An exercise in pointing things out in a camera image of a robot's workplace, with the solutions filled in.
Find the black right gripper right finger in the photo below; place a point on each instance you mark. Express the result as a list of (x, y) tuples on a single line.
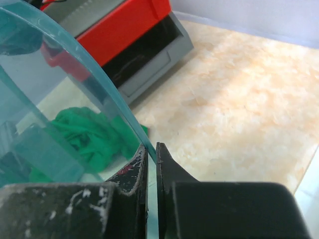
[(191, 209)]

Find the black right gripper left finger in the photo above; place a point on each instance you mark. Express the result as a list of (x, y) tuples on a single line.
[(114, 209)]

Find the teal translucent plastic tub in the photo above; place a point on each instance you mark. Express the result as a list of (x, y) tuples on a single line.
[(44, 70)]

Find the red plastic crate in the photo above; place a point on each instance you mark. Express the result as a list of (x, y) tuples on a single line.
[(105, 28)]

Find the green cloth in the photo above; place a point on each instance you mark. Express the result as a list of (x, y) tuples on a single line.
[(78, 142)]

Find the grey plastic bin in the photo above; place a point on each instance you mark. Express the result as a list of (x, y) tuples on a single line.
[(148, 58)]

